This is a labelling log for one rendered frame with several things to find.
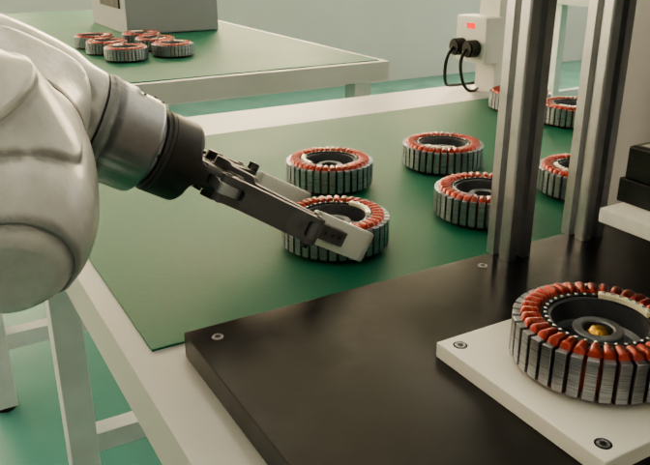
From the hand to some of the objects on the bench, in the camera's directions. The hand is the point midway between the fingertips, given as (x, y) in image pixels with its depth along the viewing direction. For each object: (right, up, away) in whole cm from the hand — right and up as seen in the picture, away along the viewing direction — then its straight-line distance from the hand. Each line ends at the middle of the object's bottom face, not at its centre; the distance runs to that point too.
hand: (325, 221), depth 77 cm
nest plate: (+18, -11, -26) cm, 33 cm away
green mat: (+12, +8, +28) cm, 31 cm away
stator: (+16, +8, +28) cm, 33 cm away
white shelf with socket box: (+29, +22, +65) cm, 75 cm away
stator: (+1, -2, +1) cm, 3 cm away
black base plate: (+26, -16, -34) cm, 46 cm away
